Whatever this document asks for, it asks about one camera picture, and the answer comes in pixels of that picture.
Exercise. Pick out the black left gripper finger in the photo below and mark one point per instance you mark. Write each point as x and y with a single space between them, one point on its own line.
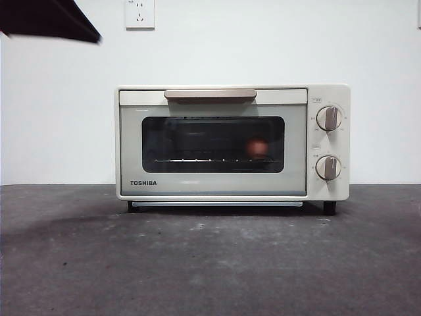
49 19

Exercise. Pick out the brown egg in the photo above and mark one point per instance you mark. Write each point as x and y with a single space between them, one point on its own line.
257 147

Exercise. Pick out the black oven foot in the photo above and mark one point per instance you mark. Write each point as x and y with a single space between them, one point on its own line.
330 208
130 206

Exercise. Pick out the cream toaster oven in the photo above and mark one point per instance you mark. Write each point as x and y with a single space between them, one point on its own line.
329 95

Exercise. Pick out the large cream oven knob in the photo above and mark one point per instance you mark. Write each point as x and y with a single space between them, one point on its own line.
329 118

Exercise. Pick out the small cream oven knob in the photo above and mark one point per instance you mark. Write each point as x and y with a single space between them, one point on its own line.
329 168

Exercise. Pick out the white wall socket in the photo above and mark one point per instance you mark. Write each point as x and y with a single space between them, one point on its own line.
140 14

